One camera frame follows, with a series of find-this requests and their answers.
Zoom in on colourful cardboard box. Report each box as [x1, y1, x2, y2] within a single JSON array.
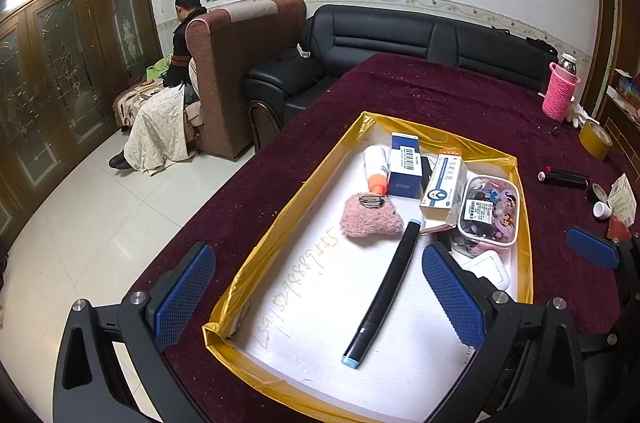
[[614, 68, 640, 104]]

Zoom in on clear pouch of hair accessories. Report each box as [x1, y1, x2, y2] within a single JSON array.
[[448, 174, 521, 256]]

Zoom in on pink fluffy pouch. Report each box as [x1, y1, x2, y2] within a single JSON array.
[[340, 193, 405, 238]]

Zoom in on white glue bottle orange cap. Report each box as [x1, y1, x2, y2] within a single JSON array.
[[363, 144, 390, 195]]

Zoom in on tan tape roll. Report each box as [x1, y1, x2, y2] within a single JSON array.
[[578, 119, 614, 161]]

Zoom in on black marker with teal ends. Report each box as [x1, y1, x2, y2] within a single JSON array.
[[341, 219, 422, 368]]

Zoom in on black marker with red end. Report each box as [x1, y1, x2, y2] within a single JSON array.
[[537, 170, 591, 190]]

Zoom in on floral covered footstool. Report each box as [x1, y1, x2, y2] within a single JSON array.
[[112, 76, 171, 136]]

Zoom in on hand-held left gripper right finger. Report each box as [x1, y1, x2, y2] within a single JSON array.
[[421, 243, 586, 423]]

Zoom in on white charger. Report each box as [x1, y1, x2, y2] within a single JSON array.
[[460, 251, 512, 291]]

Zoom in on green cloth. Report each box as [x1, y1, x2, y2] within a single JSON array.
[[147, 57, 173, 79]]

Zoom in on white and blue box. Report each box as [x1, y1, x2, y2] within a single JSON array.
[[419, 152, 468, 224]]

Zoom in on red foil packet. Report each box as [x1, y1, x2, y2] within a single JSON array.
[[606, 218, 636, 241]]

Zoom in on pink knit-sleeved bottle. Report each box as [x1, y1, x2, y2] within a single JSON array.
[[542, 52, 582, 122]]

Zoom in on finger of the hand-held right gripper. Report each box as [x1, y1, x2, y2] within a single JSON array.
[[566, 227, 640, 284]]

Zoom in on black leather sofa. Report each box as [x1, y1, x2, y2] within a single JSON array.
[[243, 4, 560, 139]]

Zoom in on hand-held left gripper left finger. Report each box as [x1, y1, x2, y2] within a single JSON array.
[[52, 242, 217, 423]]

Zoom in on white printed box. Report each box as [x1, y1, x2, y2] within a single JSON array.
[[606, 173, 638, 225]]

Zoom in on black bag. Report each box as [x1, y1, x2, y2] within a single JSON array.
[[524, 36, 559, 56]]

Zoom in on brown armchair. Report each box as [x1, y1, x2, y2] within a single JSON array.
[[185, 0, 307, 160]]

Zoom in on wooden brick-pattern counter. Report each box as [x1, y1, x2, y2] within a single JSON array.
[[597, 86, 640, 184]]

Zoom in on white lap blanket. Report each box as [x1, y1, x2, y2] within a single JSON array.
[[124, 86, 191, 175]]

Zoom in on white cloth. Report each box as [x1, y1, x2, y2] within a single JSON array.
[[565, 100, 593, 126]]

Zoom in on wooden glass-panel doors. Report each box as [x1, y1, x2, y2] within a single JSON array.
[[0, 0, 163, 249]]

